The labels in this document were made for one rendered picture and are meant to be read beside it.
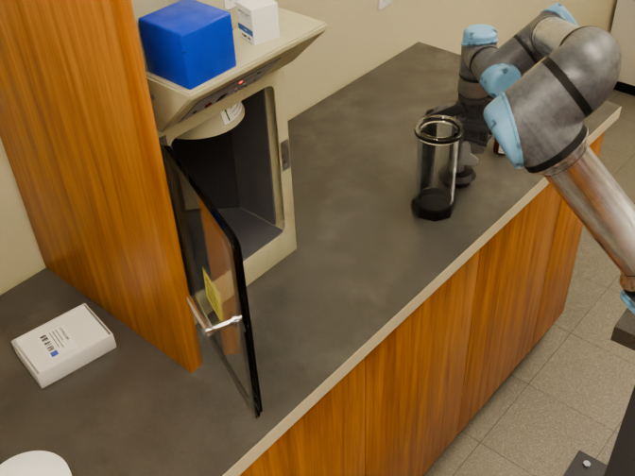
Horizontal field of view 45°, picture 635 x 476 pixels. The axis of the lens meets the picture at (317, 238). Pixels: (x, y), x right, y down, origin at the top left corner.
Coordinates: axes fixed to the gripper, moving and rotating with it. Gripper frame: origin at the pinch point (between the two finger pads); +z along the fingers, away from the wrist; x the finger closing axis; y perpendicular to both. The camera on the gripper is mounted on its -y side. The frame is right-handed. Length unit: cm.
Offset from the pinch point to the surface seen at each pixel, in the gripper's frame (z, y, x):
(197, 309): -21, -18, -86
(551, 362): 99, 30, 39
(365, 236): 5.4, -12.8, -28.8
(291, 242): 2.5, -25.8, -40.2
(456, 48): 20, -30, 102
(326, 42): -9, -50, 32
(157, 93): -49, -31, -71
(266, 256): 1, -28, -48
